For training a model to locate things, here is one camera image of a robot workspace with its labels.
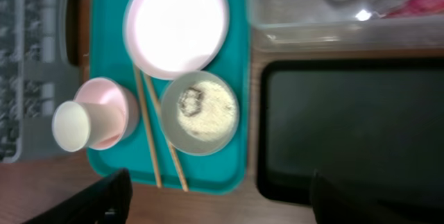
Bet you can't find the pink bowl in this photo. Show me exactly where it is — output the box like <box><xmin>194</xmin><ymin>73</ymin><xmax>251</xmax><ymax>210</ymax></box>
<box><xmin>74</xmin><ymin>77</ymin><xmax>140</xmax><ymax>150</ymax></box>

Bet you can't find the black waste tray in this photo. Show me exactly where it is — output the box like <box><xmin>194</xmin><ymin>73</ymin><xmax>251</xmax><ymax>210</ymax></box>
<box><xmin>257</xmin><ymin>58</ymin><xmax>443</xmax><ymax>208</ymax></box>

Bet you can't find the pink plate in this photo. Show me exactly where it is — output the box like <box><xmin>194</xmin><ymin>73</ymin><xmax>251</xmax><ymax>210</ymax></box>
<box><xmin>123</xmin><ymin>0</ymin><xmax>230</xmax><ymax>80</ymax></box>

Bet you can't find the cream paper cup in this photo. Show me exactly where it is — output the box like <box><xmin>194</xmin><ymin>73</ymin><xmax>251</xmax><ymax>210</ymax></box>
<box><xmin>52</xmin><ymin>101</ymin><xmax>125</xmax><ymax>152</ymax></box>

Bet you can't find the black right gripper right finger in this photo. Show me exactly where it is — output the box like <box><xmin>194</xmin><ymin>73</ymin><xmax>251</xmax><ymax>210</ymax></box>
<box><xmin>309</xmin><ymin>171</ymin><xmax>443</xmax><ymax>224</ymax></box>

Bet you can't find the red snack wrapper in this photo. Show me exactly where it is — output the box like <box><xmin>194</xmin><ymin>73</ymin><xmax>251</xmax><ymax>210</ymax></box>
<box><xmin>383</xmin><ymin>0</ymin><xmax>443</xmax><ymax>18</ymax></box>

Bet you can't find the wooden chopstick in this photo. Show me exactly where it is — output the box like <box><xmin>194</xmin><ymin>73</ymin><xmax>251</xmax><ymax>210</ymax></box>
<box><xmin>133</xmin><ymin>64</ymin><xmax>162</xmax><ymax>188</ymax></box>
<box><xmin>143</xmin><ymin>74</ymin><xmax>189</xmax><ymax>192</ymax></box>

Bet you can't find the grey bowl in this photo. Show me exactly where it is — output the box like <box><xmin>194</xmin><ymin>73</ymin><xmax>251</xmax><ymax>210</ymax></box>
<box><xmin>160</xmin><ymin>71</ymin><xmax>240</xmax><ymax>156</ymax></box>

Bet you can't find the teal plastic tray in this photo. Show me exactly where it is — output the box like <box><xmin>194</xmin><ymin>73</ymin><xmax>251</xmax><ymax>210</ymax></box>
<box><xmin>87</xmin><ymin>0</ymin><xmax>250</xmax><ymax>194</ymax></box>

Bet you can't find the white rice pile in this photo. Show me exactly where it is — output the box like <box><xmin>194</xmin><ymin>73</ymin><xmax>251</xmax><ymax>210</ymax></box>
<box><xmin>178</xmin><ymin>80</ymin><xmax>237</xmax><ymax>141</ymax></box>

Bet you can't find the brown food scrap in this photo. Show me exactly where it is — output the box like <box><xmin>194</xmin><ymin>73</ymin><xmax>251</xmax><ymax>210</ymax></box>
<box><xmin>178</xmin><ymin>87</ymin><xmax>204</xmax><ymax>117</ymax></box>

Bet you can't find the clear plastic waste bin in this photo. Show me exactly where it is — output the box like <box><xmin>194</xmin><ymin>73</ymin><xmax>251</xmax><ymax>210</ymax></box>
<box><xmin>247</xmin><ymin>0</ymin><xmax>443</xmax><ymax>52</ymax></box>

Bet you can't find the right wooden chopstick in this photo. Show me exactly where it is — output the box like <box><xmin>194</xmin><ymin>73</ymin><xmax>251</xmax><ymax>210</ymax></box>
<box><xmin>143</xmin><ymin>74</ymin><xmax>189</xmax><ymax>192</ymax></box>

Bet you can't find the grey plastic dish rack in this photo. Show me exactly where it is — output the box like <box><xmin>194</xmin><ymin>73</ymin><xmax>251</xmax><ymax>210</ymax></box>
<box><xmin>1</xmin><ymin>0</ymin><xmax>80</xmax><ymax>164</ymax></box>

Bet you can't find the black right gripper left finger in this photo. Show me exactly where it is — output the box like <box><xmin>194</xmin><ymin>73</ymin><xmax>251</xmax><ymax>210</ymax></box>
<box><xmin>27</xmin><ymin>169</ymin><xmax>133</xmax><ymax>224</ymax></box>

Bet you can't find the left wooden chopstick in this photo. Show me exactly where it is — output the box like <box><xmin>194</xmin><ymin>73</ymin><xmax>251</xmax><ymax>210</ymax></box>
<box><xmin>133</xmin><ymin>64</ymin><xmax>162</xmax><ymax>188</ymax></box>

